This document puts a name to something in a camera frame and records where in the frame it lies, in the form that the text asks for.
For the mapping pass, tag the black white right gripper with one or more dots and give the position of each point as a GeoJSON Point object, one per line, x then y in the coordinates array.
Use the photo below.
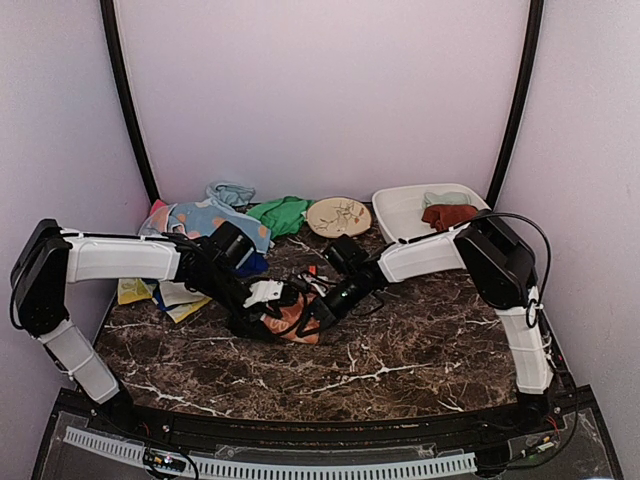
{"type": "Point", "coordinates": [325, 314]}

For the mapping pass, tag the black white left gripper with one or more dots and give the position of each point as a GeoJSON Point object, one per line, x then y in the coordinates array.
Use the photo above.
{"type": "Point", "coordinates": [242, 326]}

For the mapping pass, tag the orange bunny pattern towel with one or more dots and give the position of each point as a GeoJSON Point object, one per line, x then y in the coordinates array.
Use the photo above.
{"type": "Point", "coordinates": [294, 321]}

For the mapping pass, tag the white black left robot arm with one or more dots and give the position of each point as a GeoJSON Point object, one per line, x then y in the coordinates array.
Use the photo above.
{"type": "Point", "coordinates": [61, 273]}

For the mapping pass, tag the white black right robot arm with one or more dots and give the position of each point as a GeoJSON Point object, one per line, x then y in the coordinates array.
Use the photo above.
{"type": "Point", "coordinates": [500, 263]}

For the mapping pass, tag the dark blue towel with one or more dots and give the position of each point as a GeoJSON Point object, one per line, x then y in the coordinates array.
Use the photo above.
{"type": "Point", "coordinates": [254, 265]}

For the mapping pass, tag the yellow white cloth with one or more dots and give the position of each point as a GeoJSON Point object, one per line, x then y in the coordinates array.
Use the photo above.
{"type": "Point", "coordinates": [172, 298]}

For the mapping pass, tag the green cloth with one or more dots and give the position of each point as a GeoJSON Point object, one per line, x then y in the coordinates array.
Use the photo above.
{"type": "Point", "coordinates": [283, 216]}

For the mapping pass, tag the beige round embroidered cloth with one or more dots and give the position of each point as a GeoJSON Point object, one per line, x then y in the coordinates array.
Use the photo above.
{"type": "Point", "coordinates": [336, 216]}

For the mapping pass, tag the light blue dotted towel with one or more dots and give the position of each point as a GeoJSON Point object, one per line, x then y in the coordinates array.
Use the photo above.
{"type": "Point", "coordinates": [195, 219]}

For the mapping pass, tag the light blue crumpled cloth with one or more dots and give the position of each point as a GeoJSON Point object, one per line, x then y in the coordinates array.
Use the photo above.
{"type": "Point", "coordinates": [233, 195]}

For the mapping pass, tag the white plastic tub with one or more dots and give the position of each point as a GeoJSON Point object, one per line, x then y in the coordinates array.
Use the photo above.
{"type": "Point", "coordinates": [398, 210]}

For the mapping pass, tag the rust brown rolled towel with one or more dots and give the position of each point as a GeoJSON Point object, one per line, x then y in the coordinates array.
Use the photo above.
{"type": "Point", "coordinates": [441, 217]}

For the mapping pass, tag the small green circuit board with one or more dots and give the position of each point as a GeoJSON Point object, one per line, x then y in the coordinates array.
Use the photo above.
{"type": "Point", "coordinates": [160, 462]}

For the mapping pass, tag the pale green rolled towel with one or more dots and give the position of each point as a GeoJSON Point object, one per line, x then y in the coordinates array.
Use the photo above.
{"type": "Point", "coordinates": [431, 198]}

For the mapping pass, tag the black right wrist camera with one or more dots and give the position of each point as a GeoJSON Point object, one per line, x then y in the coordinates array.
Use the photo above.
{"type": "Point", "coordinates": [344, 255]}

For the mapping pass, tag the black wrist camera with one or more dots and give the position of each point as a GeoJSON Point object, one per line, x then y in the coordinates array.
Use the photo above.
{"type": "Point", "coordinates": [232, 244]}
{"type": "Point", "coordinates": [344, 255]}

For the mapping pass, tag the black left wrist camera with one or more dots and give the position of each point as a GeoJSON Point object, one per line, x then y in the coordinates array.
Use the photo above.
{"type": "Point", "coordinates": [232, 244]}

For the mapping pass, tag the black table front rail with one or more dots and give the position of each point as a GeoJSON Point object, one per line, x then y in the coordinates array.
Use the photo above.
{"type": "Point", "coordinates": [484, 428]}

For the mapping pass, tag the white slotted cable duct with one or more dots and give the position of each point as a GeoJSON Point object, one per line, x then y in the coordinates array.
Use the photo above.
{"type": "Point", "coordinates": [264, 464]}

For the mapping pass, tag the black left corner post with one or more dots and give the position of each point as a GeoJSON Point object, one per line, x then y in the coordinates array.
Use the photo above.
{"type": "Point", "coordinates": [126, 101]}

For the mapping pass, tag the black corner post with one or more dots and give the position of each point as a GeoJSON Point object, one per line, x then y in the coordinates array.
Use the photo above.
{"type": "Point", "coordinates": [126, 101]}
{"type": "Point", "coordinates": [519, 98]}

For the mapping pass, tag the black right corner post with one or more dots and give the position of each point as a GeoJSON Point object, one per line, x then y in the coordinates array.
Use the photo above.
{"type": "Point", "coordinates": [519, 98]}

